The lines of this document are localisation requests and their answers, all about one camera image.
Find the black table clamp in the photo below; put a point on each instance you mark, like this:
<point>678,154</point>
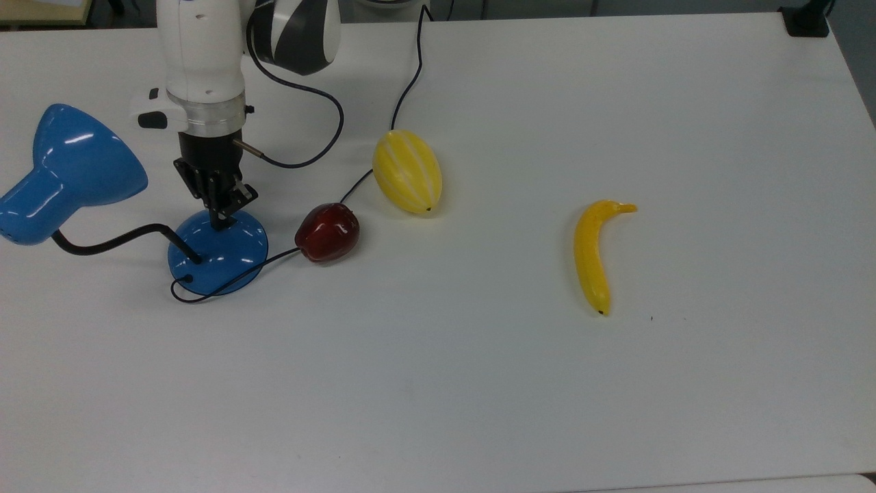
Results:
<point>806,24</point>

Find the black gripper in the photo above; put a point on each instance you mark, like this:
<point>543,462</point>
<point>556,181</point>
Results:
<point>209,154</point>

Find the blue desk lamp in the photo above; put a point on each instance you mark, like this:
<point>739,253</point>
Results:
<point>219,257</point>

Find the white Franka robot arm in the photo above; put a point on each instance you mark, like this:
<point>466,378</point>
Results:
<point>202,55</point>

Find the light wooden desk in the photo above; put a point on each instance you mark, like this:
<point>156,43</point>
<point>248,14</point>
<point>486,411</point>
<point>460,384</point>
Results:
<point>41,14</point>

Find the yellow striped toy melon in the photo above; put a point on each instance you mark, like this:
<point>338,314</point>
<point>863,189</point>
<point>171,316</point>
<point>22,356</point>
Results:
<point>407,171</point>

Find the yellow toy banana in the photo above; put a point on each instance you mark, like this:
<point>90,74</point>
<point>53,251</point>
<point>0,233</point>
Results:
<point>590,260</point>

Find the dark red toy apple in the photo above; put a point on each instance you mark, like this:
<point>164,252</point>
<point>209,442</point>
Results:
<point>327,233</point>

